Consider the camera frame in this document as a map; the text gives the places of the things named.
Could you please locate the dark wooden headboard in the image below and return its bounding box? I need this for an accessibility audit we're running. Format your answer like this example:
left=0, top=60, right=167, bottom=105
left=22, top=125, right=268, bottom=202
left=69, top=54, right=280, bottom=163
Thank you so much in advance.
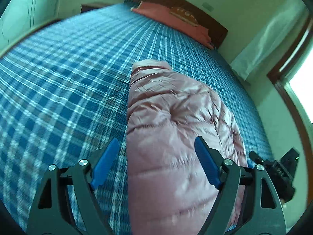
left=125, top=0, right=228, bottom=49

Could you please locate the blue plaid bed sheet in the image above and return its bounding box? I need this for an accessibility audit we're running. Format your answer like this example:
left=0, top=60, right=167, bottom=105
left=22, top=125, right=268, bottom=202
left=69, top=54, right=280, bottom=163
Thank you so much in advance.
left=1, top=3, right=273, bottom=234

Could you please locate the white wardrobe with circle pattern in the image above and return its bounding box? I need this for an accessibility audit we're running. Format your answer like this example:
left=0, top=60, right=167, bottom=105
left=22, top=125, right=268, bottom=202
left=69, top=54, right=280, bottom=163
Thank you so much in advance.
left=1, top=0, right=58, bottom=53

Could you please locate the white curtain right side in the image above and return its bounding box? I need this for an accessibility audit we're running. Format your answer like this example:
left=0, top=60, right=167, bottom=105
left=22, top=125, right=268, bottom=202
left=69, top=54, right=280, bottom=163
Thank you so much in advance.
left=230, top=0, right=307, bottom=81

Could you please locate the red pillow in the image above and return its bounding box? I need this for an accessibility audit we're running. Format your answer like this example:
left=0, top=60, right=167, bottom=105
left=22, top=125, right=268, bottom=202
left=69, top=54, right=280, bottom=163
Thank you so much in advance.
left=130, top=2, right=214, bottom=50

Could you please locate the brown framed right window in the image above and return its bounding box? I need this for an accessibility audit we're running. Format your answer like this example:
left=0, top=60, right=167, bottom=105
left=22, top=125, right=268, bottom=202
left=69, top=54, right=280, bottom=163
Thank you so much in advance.
left=267, top=15, right=312, bottom=203

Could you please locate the pink quilted down jacket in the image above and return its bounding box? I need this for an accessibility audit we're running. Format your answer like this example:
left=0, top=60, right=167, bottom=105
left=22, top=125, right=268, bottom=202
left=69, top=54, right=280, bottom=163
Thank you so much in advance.
left=126, top=60, right=247, bottom=234

